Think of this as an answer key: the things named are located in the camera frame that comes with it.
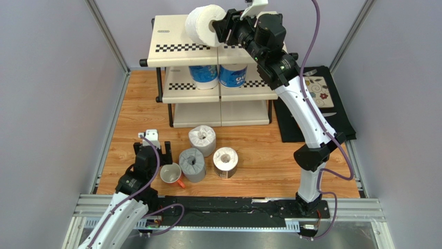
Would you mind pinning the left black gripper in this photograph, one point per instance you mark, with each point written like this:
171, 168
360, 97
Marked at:
165, 158

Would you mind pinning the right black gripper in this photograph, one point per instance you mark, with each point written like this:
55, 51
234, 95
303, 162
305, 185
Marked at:
224, 26

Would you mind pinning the grey toilet roll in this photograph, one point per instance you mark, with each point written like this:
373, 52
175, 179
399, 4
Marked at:
192, 164

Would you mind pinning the plain white toilet roll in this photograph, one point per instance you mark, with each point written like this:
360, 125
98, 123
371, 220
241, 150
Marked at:
199, 22

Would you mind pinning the blue label roll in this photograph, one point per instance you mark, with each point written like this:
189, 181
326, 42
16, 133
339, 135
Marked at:
232, 75

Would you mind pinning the brown toilet roll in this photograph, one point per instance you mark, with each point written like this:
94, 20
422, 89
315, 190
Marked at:
225, 161

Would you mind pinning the blue plastic roll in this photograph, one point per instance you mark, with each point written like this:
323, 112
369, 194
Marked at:
204, 77

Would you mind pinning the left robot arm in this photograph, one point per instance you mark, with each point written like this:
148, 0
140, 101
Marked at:
134, 198

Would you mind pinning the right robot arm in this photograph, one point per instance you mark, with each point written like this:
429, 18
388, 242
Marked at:
263, 38

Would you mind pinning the cream three-tier checkered shelf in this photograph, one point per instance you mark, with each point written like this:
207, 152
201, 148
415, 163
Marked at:
172, 53

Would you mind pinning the silver fork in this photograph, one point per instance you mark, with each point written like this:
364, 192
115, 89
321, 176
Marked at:
310, 73

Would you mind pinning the square floral ceramic plate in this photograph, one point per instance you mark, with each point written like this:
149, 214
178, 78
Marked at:
319, 91

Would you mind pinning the black cloth placemat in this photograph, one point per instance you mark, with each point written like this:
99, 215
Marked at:
289, 129

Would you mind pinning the silver table knife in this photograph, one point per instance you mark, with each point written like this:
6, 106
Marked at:
328, 114

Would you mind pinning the white mug orange handle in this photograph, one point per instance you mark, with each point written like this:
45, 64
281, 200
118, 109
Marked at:
172, 174

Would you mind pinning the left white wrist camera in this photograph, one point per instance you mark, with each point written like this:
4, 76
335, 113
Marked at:
151, 135

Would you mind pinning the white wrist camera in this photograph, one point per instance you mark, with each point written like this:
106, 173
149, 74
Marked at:
151, 135
254, 7

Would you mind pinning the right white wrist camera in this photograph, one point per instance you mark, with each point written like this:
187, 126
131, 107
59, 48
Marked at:
254, 7

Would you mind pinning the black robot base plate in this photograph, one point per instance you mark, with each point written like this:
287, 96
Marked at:
234, 212

